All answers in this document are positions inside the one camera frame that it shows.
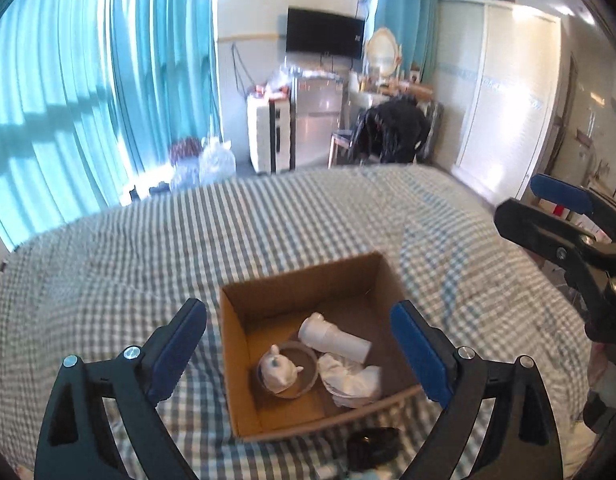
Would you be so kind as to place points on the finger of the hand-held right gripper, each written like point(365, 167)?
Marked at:
point(533, 230)
point(563, 194)

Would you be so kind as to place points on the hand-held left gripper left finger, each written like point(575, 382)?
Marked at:
point(173, 350)

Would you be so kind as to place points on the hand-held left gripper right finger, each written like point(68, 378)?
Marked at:
point(417, 350)

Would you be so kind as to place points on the brown cardboard box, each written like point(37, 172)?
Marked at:
point(278, 290)

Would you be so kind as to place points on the crumpled white cloth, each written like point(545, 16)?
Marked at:
point(353, 382)

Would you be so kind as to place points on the white cylindrical bottle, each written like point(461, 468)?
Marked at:
point(333, 340)

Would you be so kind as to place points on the white rabbit figurine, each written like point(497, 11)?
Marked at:
point(278, 372)

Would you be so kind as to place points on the black round object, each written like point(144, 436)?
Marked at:
point(373, 447)

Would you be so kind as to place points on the white wardrobe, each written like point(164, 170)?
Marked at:
point(503, 95)

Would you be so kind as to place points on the black clothing pile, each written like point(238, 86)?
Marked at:
point(395, 127)

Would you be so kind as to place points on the plastic bag with red contents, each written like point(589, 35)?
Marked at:
point(185, 162)

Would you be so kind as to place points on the clear plastic bag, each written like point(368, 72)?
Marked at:
point(216, 160)

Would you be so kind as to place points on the wooden chair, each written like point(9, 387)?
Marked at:
point(339, 146)

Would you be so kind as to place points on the white dressing table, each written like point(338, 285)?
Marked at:
point(368, 95)

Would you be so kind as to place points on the oval white-framed mirror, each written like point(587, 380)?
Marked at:
point(382, 52)

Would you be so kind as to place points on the white low cabinet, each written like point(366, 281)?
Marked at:
point(260, 132)

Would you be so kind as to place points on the narrow teal curtain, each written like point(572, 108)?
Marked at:
point(405, 15)

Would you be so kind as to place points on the silver refrigerator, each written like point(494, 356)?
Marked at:
point(315, 120)

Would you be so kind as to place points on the wide teal curtain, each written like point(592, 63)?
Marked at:
point(87, 85)

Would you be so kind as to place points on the black wall television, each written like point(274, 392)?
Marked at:
point(324, 32)

